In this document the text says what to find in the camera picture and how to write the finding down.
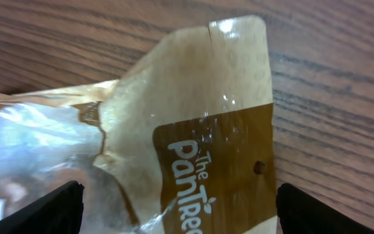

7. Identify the brown snack packet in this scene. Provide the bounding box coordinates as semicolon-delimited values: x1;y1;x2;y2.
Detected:
0;16;277;233

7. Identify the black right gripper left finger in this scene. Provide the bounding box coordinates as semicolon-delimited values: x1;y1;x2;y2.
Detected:
0;181;84;234

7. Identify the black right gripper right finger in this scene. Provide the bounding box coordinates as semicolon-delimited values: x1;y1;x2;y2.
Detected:
276;183;374;234

